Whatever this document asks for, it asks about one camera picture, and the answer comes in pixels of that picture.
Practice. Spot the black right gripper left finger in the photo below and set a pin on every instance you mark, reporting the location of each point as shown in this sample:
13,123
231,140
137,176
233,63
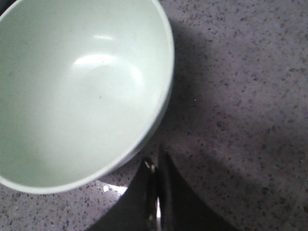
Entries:
136,208

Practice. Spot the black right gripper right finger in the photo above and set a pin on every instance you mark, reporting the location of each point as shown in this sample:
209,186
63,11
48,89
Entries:
181,208

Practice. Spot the light green bowl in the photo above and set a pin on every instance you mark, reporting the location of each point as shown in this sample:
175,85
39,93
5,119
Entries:
84,84

